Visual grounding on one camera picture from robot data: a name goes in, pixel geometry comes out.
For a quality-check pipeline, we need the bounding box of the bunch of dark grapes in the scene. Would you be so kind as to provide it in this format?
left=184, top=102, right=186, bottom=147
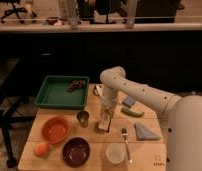
left=67, top=80, right=86, bottom=92

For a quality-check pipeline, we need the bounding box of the small metal cup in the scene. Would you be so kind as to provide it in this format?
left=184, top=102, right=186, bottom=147
left=77, top=111, right=89, bottom=127

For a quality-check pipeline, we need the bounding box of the blue sponge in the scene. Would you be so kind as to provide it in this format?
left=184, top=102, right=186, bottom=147
left=122, top=96, right=136, bottom=108

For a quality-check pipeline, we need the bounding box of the orange plastic bowl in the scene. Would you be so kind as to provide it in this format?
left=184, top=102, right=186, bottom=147
left=41, top=116, right=69, bottom=144

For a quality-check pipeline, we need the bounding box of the small white bowl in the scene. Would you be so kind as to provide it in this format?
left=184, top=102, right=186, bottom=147
left=105, top=143, right=125, bottom=164

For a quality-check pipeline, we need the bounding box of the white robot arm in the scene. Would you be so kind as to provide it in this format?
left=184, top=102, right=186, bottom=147
left=100, top=66, right=202, bottom=171

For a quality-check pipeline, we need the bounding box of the green pepper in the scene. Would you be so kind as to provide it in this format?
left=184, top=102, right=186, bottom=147
left=121, top=107, right=145, bottom=117

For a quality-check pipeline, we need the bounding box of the black office chair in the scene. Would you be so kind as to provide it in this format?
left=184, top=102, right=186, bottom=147
left=0, top=0, right=28, bottom=24

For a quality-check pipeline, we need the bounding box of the silver metal fork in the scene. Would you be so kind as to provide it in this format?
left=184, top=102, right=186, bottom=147
left=121, top=128, right=133, bottom=164

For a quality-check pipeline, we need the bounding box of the wooden whiteboard eraser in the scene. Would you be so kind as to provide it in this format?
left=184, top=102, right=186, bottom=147
left=98, top=118, right=111, bottom=132

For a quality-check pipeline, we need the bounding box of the dark maroon bowl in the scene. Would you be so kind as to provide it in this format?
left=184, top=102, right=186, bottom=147
left=62, top=137, right=90, bottom=168

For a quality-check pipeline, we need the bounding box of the folded blue cloth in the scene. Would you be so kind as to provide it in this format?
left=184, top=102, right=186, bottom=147
left=134, top=122, right=160, bottom=141

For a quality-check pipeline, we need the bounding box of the orange peach fruit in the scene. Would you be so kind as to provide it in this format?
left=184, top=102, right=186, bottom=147
left=34, top=142, right=50, bottom=157

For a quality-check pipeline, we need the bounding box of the green plastic tray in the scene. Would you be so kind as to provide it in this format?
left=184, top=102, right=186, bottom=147
left=35, top=75, right=89, bottom=109

